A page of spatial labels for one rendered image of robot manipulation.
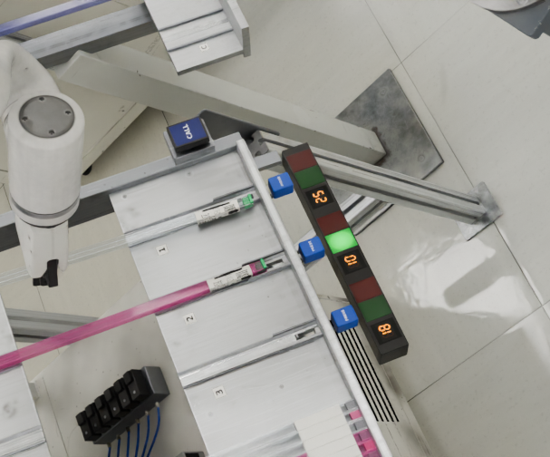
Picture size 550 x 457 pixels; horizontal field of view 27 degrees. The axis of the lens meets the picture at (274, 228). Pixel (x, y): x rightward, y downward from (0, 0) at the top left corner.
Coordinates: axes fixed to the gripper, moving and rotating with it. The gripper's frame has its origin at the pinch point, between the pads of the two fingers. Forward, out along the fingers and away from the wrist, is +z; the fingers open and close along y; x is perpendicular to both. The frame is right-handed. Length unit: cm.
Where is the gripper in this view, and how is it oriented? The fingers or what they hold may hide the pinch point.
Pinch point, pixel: (43, 267)
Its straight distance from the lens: 154.2
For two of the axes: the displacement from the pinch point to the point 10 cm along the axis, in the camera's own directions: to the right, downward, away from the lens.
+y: 3.2, 8.1, -4.9
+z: -1.8, 5.6, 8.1
